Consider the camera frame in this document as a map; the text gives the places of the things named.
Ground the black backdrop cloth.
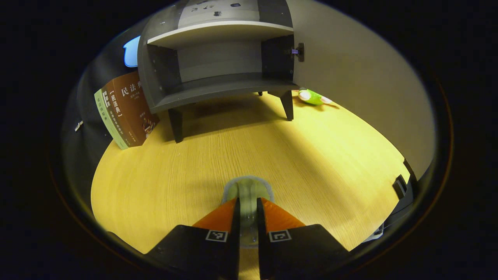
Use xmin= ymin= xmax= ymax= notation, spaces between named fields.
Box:
xmin=62 ymin=23 xmax=150 ymax=195

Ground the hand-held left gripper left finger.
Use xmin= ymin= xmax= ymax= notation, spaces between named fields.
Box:
xmin=145 ymin=197 xmax=241 ymax=280

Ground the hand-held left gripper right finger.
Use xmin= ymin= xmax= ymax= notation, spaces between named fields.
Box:
xmin=257 ymin=197 xmax=349 ymax=280

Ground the brown book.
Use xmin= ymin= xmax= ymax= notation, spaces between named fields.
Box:
xmin=102 ymin=71 xmax=160 ymax=148

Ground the green plush toy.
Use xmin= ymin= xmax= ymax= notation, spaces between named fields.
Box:
xmin=298 ymin=89 xmax=333 ymax=106

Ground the green book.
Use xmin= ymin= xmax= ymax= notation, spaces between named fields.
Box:
xmin=94 ymin=88 xmax=130 ymax=151

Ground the pale translucent bottle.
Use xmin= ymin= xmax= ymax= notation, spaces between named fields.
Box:
xmin=227 ymin=179 xmax=270 ymax=248

